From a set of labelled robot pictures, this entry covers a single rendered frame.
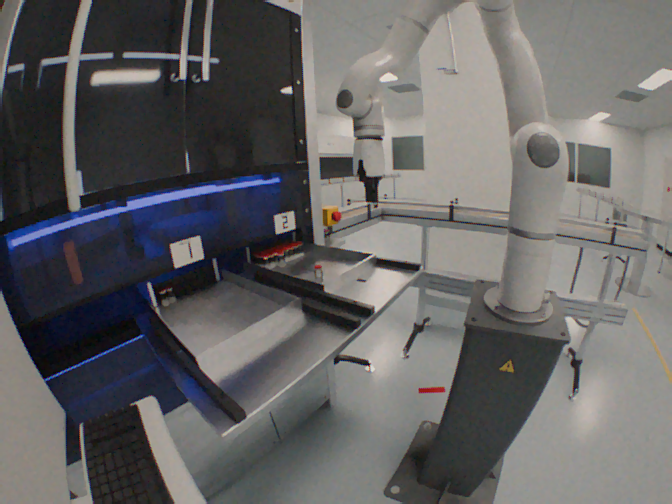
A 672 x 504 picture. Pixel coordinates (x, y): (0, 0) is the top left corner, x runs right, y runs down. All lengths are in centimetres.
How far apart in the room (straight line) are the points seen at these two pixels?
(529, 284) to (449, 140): 164
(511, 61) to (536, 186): 27
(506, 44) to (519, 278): 51
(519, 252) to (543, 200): 13
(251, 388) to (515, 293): 56
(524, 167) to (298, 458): 134
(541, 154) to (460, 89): 170
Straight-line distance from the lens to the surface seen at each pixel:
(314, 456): 135
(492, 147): 208
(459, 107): 216
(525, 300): 66
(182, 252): 69
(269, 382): 44
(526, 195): 58
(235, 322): 60
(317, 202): 98
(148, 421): 57
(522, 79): 64
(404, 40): 72
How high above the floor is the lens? 118
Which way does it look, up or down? 18 degrees down
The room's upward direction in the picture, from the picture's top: 3 degrees counter-clockwise
